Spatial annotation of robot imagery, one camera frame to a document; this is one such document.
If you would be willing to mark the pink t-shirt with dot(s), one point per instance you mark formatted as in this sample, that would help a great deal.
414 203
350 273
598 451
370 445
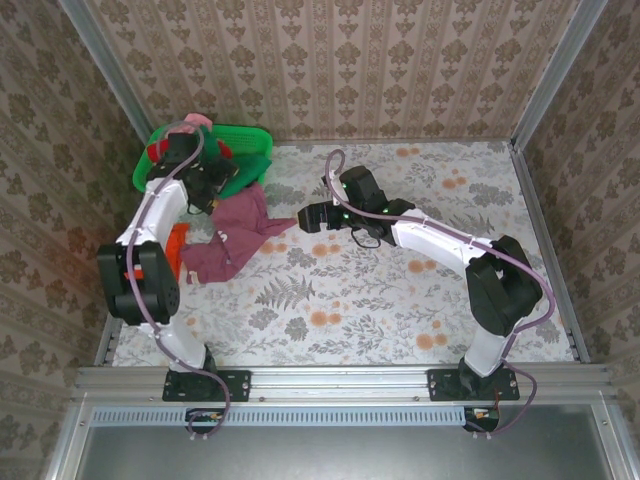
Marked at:
197 120

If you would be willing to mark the green plastic basket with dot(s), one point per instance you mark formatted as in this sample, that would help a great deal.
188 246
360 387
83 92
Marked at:
250 137

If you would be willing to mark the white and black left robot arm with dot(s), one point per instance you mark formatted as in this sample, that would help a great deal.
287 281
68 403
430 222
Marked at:
160 210

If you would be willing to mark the folded orange t-shirt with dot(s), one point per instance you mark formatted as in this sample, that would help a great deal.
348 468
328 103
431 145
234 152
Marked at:
177 245

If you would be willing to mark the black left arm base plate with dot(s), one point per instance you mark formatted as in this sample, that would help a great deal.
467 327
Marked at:
240 385

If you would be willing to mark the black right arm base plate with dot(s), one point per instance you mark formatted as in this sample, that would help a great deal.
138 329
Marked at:
440 385

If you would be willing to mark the floral table covering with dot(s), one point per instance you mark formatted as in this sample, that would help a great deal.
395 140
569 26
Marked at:
320 345

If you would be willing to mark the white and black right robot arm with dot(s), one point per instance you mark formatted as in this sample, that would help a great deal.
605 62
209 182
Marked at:
435 240

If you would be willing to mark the maroon t-shirt with star print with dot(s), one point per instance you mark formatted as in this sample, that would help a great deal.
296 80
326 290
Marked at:
240 220

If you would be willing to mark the aluminium frame post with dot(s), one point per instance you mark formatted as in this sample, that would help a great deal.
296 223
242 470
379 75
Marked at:
100 55
560 65

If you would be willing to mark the grey metal sheet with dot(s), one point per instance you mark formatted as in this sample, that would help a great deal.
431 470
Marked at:
340 455

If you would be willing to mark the red t-shirt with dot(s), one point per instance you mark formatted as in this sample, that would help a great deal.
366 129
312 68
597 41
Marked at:
151 150

